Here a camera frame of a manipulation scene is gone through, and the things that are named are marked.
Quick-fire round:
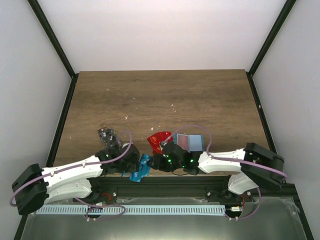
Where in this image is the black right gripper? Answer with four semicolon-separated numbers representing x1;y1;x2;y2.
147;153;184;173

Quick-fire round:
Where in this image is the single blue credit card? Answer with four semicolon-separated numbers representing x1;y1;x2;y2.
129;171;144;183

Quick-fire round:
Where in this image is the blue card holder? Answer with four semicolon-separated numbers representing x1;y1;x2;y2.
173;133;205;152

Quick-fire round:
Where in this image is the single red credit card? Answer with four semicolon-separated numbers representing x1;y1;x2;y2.
176;134;189;151

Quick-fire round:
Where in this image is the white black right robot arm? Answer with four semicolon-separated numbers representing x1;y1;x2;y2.
148;142;287;202

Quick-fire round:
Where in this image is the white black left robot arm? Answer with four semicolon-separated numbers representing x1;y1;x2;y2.
10;143;140;216

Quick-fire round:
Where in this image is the blue credit card pile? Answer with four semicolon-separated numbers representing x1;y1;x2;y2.
139;154;152;178

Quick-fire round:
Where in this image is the red credit card pile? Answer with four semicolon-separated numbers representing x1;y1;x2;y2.
147;131;173;154

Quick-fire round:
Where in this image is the black credit card pile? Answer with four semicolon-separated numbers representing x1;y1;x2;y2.
97;127;123;150

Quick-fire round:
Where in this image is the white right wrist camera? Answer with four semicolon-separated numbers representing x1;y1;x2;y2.
160;134;174;147

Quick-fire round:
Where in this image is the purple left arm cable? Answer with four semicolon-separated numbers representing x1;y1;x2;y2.
9;130;133;222

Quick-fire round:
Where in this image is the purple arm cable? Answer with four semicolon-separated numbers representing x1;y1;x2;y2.
169;124;290;221
9;130;133;222

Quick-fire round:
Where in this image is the light blue slotted cable duct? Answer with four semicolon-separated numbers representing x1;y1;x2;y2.
36;204;226;216

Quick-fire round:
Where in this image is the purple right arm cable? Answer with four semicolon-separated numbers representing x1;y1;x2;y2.
169;124;290;221

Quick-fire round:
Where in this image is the black front frame rail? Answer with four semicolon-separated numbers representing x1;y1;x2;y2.
31;174;297;201

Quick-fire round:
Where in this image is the grey metal base plate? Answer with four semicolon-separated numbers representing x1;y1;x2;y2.
21;197;307;240

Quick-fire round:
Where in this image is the black left frame post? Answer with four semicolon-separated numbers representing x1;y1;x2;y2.
27;0;76;79

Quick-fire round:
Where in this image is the black frame post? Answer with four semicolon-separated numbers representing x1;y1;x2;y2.
27;0;76;79
246;0;297;78

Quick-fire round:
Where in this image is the black right frame post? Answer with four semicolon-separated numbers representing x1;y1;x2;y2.
246;0;297;78

